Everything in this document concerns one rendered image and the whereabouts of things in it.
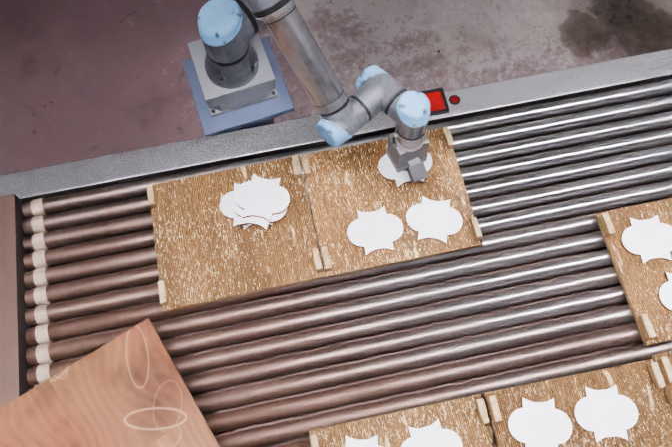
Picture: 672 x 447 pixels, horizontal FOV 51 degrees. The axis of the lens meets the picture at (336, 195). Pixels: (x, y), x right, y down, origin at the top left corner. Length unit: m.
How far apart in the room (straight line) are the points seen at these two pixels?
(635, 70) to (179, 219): 1.35
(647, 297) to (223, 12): 1.27
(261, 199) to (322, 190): 0.17
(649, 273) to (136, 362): 1.26
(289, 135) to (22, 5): 2.03
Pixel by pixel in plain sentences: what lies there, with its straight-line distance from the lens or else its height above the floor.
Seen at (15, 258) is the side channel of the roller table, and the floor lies 0.95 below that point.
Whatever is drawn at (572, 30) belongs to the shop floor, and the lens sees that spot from 3.45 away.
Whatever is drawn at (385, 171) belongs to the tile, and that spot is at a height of 0.96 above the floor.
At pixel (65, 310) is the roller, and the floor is 0.92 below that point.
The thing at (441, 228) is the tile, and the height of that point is 0.95.
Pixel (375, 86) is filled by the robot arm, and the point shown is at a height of 1.24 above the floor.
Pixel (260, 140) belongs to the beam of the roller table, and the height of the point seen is 0.91.
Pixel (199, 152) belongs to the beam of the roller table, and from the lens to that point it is 1.99.
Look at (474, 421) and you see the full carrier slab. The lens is 1.74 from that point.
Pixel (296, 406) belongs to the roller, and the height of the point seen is 0.92.
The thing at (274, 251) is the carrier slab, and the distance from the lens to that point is 1.82.
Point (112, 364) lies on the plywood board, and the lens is 1.71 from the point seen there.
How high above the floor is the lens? 2.64
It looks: 66 degrees down
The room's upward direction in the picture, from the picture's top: 3 degrees counter-clockwise
